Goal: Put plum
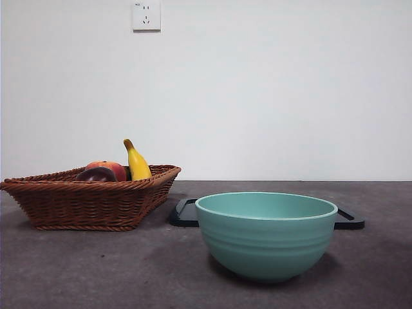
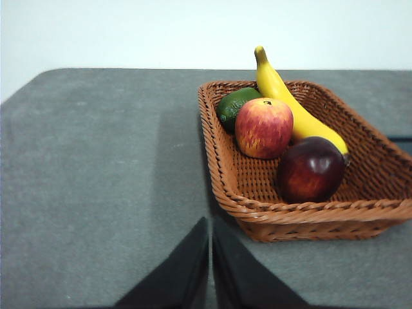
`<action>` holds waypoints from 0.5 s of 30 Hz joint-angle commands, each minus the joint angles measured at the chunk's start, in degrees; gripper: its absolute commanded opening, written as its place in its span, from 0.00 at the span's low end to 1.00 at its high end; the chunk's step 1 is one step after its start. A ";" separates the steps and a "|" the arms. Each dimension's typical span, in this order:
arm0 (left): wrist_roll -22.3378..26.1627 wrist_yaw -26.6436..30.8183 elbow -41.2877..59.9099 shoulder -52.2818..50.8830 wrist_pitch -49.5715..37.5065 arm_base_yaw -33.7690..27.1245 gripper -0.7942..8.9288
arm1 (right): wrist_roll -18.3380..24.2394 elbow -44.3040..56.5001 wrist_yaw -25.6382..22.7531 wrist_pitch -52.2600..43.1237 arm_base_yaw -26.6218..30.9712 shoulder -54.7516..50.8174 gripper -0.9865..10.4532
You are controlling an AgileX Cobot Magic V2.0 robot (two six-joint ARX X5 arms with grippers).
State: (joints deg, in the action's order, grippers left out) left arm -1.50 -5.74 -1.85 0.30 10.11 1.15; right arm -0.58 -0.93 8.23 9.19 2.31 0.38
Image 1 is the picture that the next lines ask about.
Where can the teal ribbed bowl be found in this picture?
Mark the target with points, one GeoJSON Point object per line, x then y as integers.
{"type": "Point", "coordinates": [267, 244]}

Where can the dark purple plum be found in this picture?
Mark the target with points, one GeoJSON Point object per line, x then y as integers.
{"type": "Point", "coordinates": [96, 175]}

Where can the black rectangular tray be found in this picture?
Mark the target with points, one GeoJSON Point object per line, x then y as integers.
{"type": "Point", "coordinates": [183, 219]}

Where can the yellow banana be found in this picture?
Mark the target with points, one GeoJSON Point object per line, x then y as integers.
{"type": "Point", "coordinates": [138, 167]}

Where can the red orange peach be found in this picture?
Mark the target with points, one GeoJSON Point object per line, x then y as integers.
{"type": "Point", "coordinates": [120, 171]}

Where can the brown wicker basket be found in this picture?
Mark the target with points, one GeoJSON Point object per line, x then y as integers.
{"type": "Point", "coordinates": [80, 206]}

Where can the white wall socket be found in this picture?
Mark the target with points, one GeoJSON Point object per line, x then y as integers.
{"type": "Point", "coordinates": [146, 16]}

